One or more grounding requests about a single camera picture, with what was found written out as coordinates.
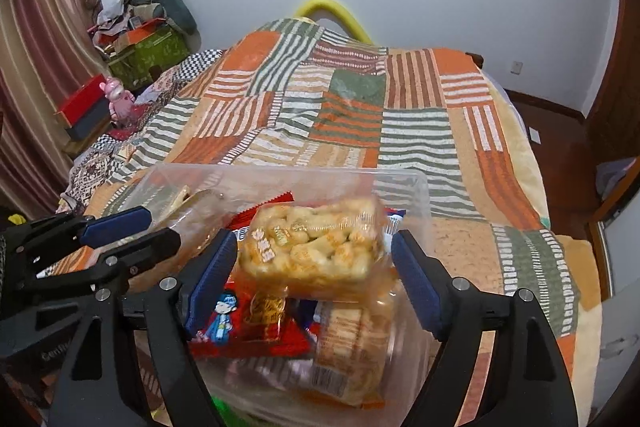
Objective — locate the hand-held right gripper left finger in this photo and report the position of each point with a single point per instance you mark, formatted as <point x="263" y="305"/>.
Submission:
<point x="210" y="279"/>

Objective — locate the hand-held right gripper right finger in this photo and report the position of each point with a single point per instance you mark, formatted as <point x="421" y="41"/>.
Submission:
<point x="420" y="279"/>

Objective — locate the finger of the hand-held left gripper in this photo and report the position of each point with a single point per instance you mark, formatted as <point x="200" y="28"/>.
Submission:
<point x="115" y="224"/>
<point x="145" y="247"/>

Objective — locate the red snack packet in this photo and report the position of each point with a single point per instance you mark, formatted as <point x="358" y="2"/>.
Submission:
<point x="260" y="332"/>

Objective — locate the clear round cracker packet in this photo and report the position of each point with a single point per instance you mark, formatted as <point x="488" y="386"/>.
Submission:
<point x="345" y="347"/>

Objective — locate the puffed yellow snack packet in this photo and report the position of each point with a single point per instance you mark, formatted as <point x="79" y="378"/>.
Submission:
<point x="310" y="242"/>

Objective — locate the clear plastic container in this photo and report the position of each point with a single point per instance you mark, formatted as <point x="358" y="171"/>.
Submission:
<point x="320" y="184"/>

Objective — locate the small pale snack packet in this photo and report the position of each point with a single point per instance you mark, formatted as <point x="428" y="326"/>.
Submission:
<point x="127" y="152"/>

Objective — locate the pink toy figure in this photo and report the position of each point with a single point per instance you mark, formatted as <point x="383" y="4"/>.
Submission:
<point x="120" y="99"/>

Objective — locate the red box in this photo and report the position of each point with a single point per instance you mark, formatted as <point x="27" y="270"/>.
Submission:
<point x="82" y="99"/>

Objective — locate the striped patchwork blanket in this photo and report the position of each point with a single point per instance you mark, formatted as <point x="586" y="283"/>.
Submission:
<point x="410" y="127"/>

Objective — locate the green patterned box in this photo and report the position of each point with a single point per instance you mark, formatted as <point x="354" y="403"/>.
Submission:
<point x="155" y="52"/>

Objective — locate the checkered patterned cloth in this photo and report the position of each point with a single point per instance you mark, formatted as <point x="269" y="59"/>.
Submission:
<point x="200" y="62"/>

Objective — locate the striped curtain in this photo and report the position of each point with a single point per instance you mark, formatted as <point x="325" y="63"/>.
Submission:
<point x="40" y="57"/>

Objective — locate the pile of papers and boxes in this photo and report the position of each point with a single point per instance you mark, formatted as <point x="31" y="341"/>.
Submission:
<point x="120" y="24"/>

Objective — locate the yellow foam tube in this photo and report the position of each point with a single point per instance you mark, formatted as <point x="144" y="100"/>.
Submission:
<point x="320" y="2"/>

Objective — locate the white wall socket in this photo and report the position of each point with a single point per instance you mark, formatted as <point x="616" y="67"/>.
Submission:
<point x="516" y="67"/>

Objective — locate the wooden door frame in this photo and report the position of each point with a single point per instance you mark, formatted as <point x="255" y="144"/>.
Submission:
<point x="610" y="107"/>

